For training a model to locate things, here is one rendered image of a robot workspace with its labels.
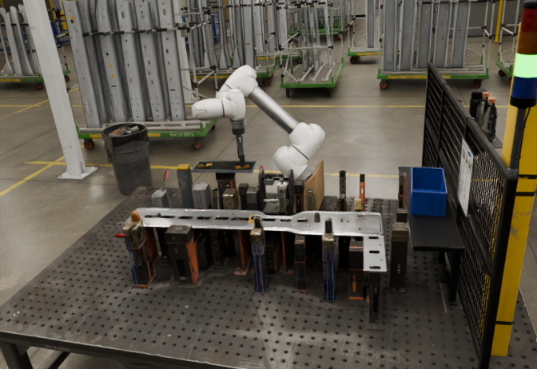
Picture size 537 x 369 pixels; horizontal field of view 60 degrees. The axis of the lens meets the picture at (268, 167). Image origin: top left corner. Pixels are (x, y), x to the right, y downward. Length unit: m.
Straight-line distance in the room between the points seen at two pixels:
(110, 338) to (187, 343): 0.37
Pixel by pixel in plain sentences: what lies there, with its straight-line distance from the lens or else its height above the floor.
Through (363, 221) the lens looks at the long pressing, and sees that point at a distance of 2.41.
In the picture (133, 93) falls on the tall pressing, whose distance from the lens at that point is 6.95.
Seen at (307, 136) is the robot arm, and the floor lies 1.18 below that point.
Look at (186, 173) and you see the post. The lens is 2.80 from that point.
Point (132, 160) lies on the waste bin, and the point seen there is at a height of 0.41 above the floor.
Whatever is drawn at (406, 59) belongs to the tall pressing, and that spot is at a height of 0.52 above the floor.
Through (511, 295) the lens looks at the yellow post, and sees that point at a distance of 2.04.
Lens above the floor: 2.20
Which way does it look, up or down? 23 degrees down
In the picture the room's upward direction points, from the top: 4 degrees counter-clockwise
